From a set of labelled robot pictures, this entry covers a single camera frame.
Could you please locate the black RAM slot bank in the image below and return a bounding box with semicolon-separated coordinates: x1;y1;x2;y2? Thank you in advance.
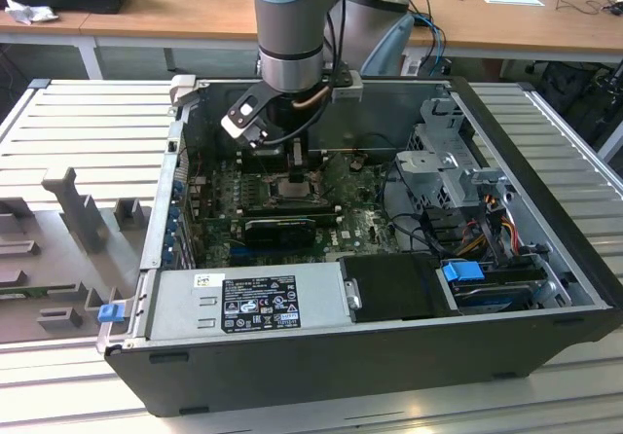
238;199;343;225
238;147;328;173

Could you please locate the CPU socket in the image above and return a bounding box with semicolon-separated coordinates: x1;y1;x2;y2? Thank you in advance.
262;170;328;207

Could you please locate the black graphics card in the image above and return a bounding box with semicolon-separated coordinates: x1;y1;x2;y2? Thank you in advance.
241;217;318;250

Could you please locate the green motherboard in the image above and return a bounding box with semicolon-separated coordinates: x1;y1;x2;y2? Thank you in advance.
187;154;425;270

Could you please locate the wooden desk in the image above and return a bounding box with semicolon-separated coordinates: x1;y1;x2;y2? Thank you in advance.
0;0;623;64

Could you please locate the silver metal drive cage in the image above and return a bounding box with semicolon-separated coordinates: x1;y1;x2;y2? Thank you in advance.
392;96;518;222

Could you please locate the black plastic shroud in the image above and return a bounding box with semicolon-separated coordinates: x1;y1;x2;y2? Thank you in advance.
337;252;462;324

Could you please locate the silver power supply unit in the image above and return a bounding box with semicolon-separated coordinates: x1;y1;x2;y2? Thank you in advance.
144;262;352;342

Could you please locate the blue disk carrier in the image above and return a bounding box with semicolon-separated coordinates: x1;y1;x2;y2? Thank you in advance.
441;260;485;285

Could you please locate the black open PC case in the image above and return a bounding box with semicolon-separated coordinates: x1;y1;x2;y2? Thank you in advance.
96;74;617;418

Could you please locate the grey parts rack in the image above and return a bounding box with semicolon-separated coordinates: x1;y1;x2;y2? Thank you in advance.
0;164;158;345

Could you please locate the blue case latch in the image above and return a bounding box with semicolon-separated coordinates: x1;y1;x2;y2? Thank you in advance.
97;304;124;325

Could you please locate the crumpled white paper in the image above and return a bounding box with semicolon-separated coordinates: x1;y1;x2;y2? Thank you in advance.
3;0;61;26

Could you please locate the green RAM stick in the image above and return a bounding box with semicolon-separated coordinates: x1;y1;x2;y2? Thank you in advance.
0;284;51;302

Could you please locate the white wrist camera black mount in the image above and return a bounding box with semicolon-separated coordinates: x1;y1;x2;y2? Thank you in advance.
219;83;284;152

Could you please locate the small grey wrist camera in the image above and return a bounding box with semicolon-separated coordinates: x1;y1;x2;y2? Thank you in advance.
329;70;365;104

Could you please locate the black wire loop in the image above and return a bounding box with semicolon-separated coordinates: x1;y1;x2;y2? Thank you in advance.
378;160;440;256

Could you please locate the blue cable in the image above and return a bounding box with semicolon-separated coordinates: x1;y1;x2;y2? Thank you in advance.
414;12;450;74

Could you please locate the yellow red wire bundle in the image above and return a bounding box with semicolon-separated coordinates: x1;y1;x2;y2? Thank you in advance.
457;203;521;261

